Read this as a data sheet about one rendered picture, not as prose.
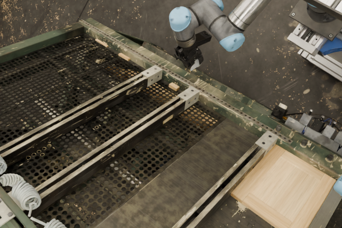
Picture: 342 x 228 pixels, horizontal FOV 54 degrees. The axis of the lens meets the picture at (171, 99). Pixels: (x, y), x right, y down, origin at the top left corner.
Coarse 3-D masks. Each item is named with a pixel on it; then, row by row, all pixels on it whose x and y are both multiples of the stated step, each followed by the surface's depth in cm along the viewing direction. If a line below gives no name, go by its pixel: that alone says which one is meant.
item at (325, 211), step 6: (330, 192) 145; (336, 192) 146; (330, 198) 143; (336, 198) 143; (324, 204) 140; (330, 204) 141; (336, 204) 141; (324, 210) 138; (330, 210) 138; (318, 216) 135; (324, 216) 136; (330, 216) 136; (312, 222) 133; (318, 222) 133; (324, 222) 134
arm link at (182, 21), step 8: (176, 8) 115; (184, 8) 114; (176, 16) 113; (184, 16) 112; (192, 16) 115; (176, 24) 113; (184, 24) 113; (192, 24) 116; (176, 32) 117; (184, 32) 116; (192, 32) 120; (184, 40) 121
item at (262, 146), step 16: (256, 144) 159; (272, 144) 162; (240, 160) 150; (256, 160) 152; (224, 176) 143; (240, 176) 143; (208, 192) 135; (224, 192) 136; (192, 208) 129; (208, 208) 130; (176, 224) 123; (192, 224) 124
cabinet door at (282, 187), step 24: (264, 168) 155; (288, 168) 157; (312, 168) 158; (240, 192) 143; (264, 192) 145; (288, 192) 146; (312, 192) 147; (264, 216) 136; (288, 216) 137; (312, 216) 138
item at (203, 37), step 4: (200, 32) 134; (204, 32) 135; (196, 36) 131; (200, 36) 132; (204, 36) 133; (208, 36) 133; (196, 40) 129; (200, 40) 130; (204, 40) 131; (208, 40) 134; (196, 44) 129; (200, 44) 131
